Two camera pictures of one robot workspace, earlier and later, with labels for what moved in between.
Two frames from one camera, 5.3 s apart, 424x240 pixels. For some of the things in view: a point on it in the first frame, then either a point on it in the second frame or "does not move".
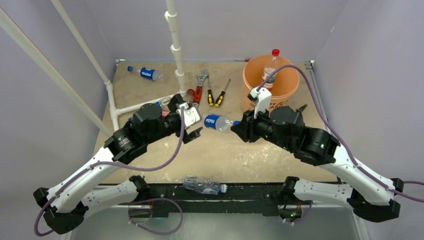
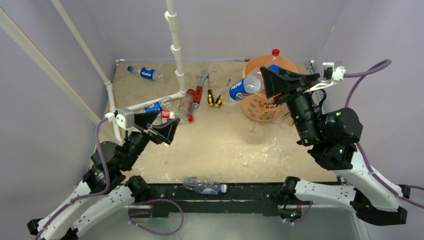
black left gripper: (172, 106) -> (166, 131)
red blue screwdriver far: (246, 60) does not move
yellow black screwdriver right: (221, 95) does not move
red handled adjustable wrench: (198, 89) does not move
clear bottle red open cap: (189, 96) does not move
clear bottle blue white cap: (203, 186) does not move
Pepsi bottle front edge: (221, 123) -> (253, 82)
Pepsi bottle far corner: (146, 72) does not move
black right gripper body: (255, 128) -> (304, 112)
